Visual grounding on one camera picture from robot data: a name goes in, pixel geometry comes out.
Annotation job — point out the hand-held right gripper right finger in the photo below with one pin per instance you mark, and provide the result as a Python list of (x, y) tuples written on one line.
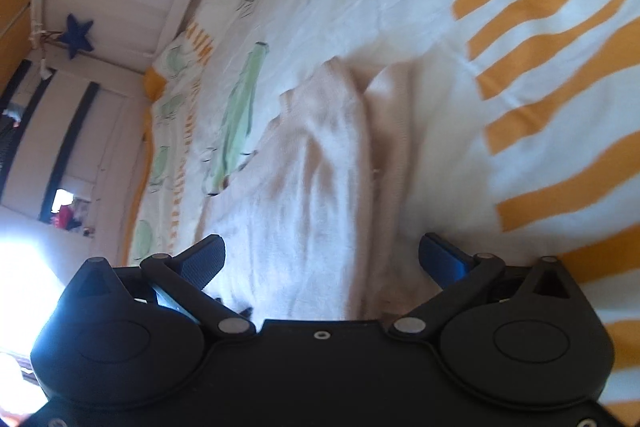
[(442, 263)]

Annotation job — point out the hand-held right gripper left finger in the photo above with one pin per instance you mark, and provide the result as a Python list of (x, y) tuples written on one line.
[(206, 263)]

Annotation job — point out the pale pink knit sweater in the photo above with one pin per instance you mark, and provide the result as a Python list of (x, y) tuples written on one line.
[(310, 167)]

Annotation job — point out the colourful toys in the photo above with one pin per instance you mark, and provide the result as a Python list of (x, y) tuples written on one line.
[(67, 213)]

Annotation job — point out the leaf printed duvet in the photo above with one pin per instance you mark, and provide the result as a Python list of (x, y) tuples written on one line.
[(540, 82)]

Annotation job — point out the blue star decoration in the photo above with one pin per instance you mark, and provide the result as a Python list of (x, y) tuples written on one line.
[(76, 34)]

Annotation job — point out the dark blue bar frame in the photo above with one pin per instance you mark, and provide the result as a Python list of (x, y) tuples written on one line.
[(70, 142)]

